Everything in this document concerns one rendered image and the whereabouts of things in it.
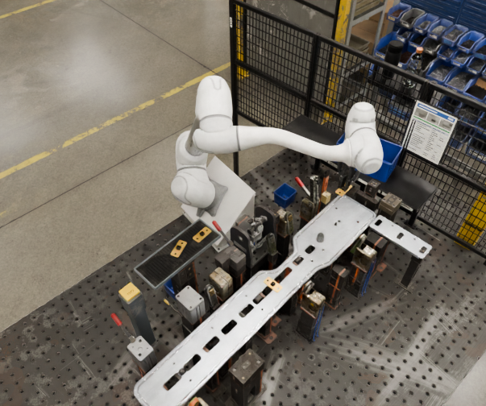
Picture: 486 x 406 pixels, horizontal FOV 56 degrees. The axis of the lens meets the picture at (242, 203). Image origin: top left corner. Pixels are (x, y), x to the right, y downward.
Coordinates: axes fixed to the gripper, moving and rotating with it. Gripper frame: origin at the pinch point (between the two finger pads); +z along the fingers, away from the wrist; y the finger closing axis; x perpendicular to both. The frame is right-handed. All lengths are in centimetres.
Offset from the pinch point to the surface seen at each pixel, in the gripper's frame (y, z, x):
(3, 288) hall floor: -170, 130, -126
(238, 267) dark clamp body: -15, 26, -52
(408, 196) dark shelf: 17.4, 25.4, 37.7
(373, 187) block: 2.9, 20.8, 26.5
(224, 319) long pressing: -4, 29, -73
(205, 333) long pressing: -5, 29, -83
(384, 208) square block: 12.5, 26.4, 23.2
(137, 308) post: -30, 22, -96
